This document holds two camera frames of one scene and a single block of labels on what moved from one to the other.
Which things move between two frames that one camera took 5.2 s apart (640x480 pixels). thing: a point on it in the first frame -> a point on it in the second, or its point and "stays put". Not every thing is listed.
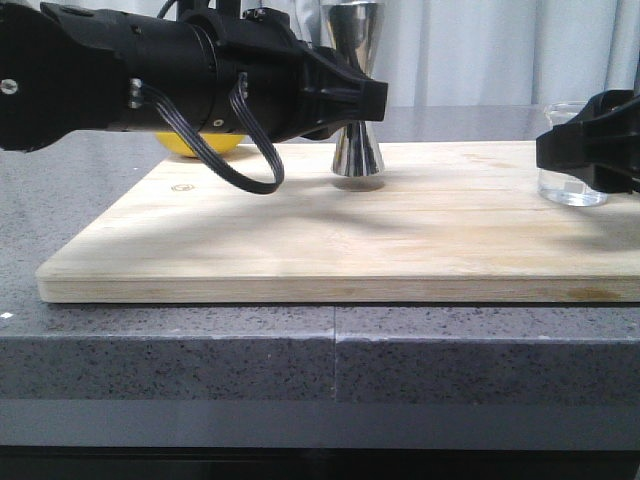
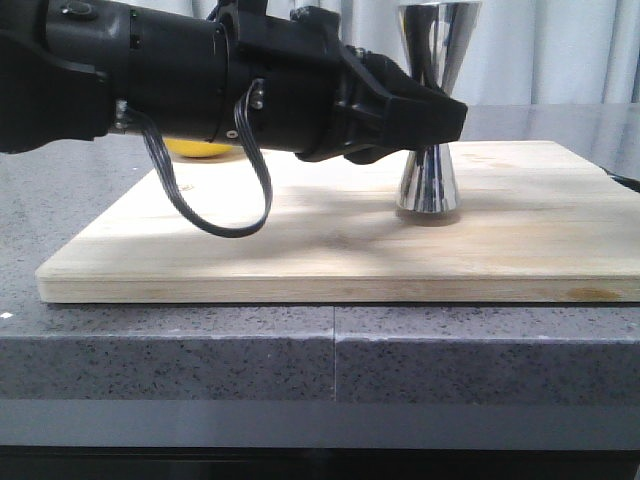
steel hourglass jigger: (350, 32) -> (435, 37)
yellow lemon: (219, 143) stays put
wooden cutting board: (442, 222) stays put
